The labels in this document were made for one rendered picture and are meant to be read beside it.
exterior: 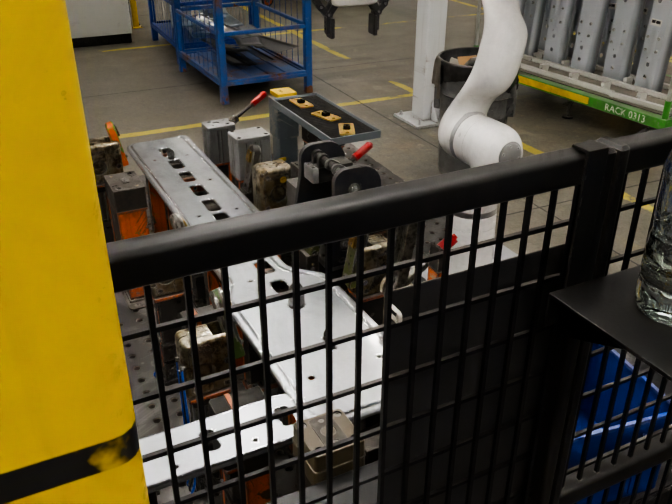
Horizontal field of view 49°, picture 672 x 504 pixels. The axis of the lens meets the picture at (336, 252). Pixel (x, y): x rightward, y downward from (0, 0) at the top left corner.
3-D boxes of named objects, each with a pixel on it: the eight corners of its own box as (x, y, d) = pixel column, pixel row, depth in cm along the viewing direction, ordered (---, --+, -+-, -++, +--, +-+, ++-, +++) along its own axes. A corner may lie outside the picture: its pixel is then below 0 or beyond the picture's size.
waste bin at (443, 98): (410, 164, 474) (416, 51, 439) (479, 151, 494) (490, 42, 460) (454, 192, 434) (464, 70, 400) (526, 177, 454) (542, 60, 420)
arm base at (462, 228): (469, 249, 203) (474, 187, 194) (520, 277, 189) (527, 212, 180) (416, 269, 194) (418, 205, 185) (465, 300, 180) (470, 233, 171)
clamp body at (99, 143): (87, 254, 221) (66, 139, 204) (136, 243, 227) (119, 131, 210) (94, 269, 213) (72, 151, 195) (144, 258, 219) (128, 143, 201)
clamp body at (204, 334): (180, 475, 142) (160, 326, 126) (238, 455, 147) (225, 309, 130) (194, 507, 135) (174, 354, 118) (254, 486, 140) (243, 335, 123)
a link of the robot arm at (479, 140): (476, 195, 190) (483, 105, 178) (525, 222, 175) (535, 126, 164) (438, 205, 185) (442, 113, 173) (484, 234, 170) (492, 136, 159)
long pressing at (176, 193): (115, 148, 218) (114, 143, 217) (188, 136, 227) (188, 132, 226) (313, 436, 110) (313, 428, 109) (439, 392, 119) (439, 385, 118)
